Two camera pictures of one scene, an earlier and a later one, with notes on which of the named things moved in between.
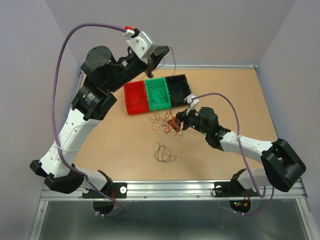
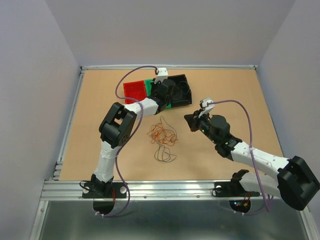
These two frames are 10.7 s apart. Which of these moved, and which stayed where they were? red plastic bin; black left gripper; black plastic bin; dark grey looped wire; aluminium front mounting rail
Moved: black left gripper
Stayed: red plastic bin; aluminium front mounting rail; black plastic bin; dark grey looped wire
